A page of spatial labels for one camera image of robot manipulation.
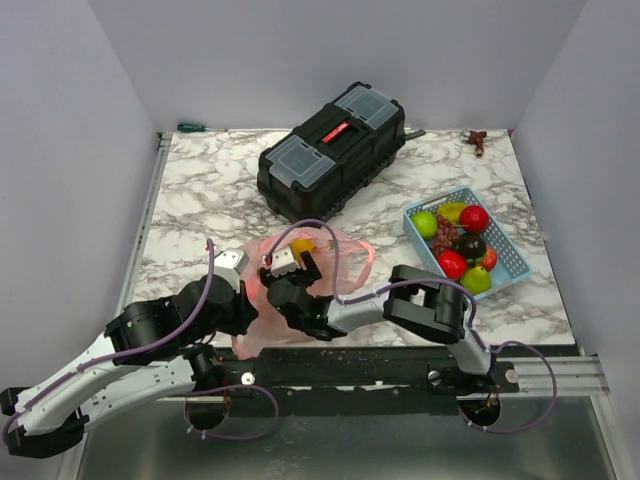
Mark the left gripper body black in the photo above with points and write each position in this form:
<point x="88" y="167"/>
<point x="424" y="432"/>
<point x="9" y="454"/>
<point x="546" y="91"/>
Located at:
<point x="233" y="321"/>

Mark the dark purple fake plum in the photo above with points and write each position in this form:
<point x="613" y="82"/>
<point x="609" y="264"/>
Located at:
<point x="471" y="246"/>

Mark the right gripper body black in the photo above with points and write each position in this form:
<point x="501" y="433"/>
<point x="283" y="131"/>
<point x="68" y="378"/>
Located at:
<point x="298" y="278"/>

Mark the black plastic toolbox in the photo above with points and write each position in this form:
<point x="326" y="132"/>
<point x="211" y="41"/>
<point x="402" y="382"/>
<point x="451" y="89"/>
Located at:
<point x="314" y="170"/>

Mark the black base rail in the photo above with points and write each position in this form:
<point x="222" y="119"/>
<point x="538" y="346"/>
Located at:
<point x="351" y="381"/>

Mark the green fake pear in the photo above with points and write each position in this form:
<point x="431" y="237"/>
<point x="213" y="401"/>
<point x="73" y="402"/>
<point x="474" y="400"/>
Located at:
<point x="476" y="280"/>

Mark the pink plastic bag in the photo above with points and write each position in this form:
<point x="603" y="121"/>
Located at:
<point x="345" y="264"/>

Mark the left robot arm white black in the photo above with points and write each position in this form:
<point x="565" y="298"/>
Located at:
<point x="152" y="349"/>

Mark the green fake apple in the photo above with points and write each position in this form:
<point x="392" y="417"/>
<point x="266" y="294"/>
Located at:
<point x="425" y="223"/>

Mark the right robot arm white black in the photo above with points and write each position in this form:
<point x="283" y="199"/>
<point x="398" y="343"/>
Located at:
<point x="433" y="308"/>

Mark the red fake grapes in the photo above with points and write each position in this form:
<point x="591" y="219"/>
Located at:
<point x="445" y="237"/>

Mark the yellow fake pear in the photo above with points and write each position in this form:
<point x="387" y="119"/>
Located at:
<point x="301" y="245"/>

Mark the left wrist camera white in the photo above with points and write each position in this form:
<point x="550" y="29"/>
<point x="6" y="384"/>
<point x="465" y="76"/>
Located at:
<point x="230" y="263"/>

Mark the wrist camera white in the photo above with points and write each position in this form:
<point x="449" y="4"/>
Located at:
<point x="230" y="263"/>
<point x="282" y="262"/>

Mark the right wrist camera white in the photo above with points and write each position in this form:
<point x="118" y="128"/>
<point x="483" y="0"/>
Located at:
<point x="282" y="262"/>

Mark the grey tool behind toolbox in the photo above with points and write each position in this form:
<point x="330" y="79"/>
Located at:
<point x="415" y="134"/>

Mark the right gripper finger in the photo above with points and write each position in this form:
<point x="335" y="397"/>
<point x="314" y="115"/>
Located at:
<point x="265" y="276"/>
<point x="311" y="272"/>

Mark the yellow fake lemon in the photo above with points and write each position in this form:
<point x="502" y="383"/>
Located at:
<point x="451" y="211"/>

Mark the green handled screwdriver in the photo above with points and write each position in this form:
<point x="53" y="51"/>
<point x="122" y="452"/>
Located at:
<point x="191" y="128"/>

